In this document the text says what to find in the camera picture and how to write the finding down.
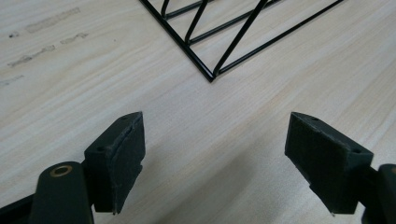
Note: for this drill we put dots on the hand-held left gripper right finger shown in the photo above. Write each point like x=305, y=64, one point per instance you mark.
x=323, y=165

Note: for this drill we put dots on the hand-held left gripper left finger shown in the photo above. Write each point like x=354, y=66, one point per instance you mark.
x=120, y=165

